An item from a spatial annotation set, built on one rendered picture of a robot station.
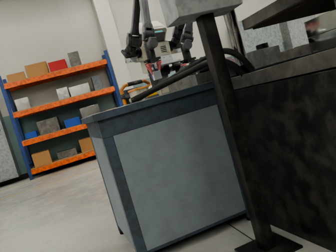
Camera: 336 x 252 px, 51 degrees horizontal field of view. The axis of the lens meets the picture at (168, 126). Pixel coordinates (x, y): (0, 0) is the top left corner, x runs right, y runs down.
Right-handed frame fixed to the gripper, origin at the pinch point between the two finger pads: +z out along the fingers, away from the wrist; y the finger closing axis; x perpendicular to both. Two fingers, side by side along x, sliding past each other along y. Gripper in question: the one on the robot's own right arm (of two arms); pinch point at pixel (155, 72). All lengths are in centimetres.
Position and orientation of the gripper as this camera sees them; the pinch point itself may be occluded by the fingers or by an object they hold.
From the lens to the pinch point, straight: 232.0
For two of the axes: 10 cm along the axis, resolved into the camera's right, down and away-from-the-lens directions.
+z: 2.6, 9.6, 1.0
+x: -3.0, -0.1, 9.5
